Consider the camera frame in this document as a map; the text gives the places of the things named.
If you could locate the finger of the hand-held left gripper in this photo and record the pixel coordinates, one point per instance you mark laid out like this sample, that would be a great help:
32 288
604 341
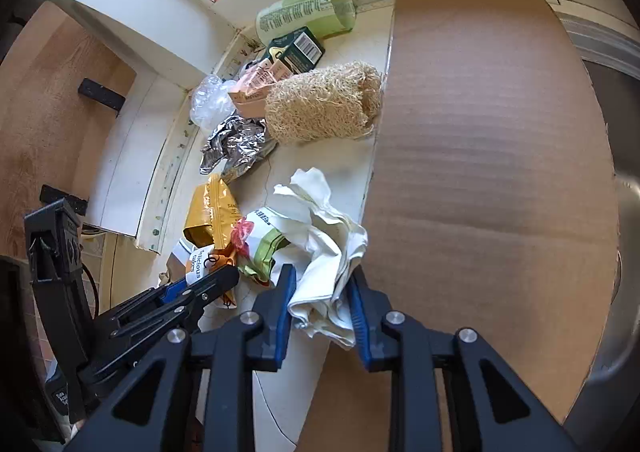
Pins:
215 284
172 288

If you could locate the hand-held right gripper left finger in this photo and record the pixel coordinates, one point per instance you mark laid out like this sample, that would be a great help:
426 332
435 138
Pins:
286 304

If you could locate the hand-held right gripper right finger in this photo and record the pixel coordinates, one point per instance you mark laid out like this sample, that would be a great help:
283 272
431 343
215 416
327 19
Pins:
356 314

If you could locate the white orange snack packet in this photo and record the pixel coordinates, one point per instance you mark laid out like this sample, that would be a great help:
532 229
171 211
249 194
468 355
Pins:
195 268

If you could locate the white paper bag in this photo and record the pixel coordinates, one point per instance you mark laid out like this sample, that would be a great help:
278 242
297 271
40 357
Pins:
320 252

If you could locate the silver foil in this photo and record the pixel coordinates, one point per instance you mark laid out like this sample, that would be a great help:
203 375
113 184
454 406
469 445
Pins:
235 141

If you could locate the green white snack packet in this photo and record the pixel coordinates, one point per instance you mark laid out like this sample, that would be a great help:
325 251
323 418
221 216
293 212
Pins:
262 242

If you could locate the yellow snack packet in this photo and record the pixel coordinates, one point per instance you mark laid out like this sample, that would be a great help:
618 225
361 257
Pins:
210 212

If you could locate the clear plastic wrap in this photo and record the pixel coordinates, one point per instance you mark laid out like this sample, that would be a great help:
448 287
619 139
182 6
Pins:
210 99

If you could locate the brown cardboard sheet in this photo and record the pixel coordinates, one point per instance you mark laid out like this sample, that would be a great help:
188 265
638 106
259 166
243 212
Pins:
475 156

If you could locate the beige loofah sponge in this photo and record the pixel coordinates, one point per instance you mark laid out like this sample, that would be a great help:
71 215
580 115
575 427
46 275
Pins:
320 104

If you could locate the light green cylindrical container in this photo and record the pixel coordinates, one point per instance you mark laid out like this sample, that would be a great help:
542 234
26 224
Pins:
295 11

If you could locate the stainless steel sink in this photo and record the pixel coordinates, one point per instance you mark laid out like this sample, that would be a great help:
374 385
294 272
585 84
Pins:
620 141

